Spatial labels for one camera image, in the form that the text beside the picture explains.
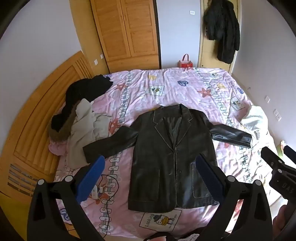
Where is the white charger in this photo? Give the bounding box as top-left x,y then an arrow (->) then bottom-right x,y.
90,185 -> 105,200

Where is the black cable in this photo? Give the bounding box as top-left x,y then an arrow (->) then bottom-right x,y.
98,174 -> 120,239

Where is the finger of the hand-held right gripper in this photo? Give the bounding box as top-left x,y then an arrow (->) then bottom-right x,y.
284,146 -> 296,163
261,146 -> 284,168

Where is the person's right hand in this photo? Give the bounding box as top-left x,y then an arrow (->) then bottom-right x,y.
272,205 -> 290,235

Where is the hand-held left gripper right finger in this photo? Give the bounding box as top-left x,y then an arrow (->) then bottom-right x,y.
195,154 -> 273,241

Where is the black leather jacket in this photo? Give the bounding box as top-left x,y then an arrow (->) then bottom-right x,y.
83,103 -> 252,212

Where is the light wooden door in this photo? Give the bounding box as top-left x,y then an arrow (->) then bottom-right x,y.
198,0 -> 242,75

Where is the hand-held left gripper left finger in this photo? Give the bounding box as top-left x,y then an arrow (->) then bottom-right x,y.
27,155 -> 106,241

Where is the fur-trimmed dark coat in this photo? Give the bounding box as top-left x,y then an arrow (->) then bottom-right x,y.
48,102 -> 79,142

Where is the white fleece garment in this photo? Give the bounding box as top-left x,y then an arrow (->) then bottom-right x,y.
239,105 -> 271,149

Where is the wooden bed headboard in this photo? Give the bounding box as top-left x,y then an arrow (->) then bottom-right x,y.
0,50 -> 93,204

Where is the wooden wardrobe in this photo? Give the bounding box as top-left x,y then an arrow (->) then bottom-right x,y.
90,0 -> 162,73

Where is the black hanging coat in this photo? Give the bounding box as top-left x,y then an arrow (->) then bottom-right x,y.
203,0 -> 240,65

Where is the pink printed bedsheet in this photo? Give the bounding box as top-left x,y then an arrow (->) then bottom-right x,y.
48,67 -> 285,240

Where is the black clothes pile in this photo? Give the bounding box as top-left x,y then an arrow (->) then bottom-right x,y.
65,75 -> 114,105

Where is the beige garment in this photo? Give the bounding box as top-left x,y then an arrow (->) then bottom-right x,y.
67,98 -> 111,168

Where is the red gift bag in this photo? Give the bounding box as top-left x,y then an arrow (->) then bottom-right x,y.
178,54 -> 194,70

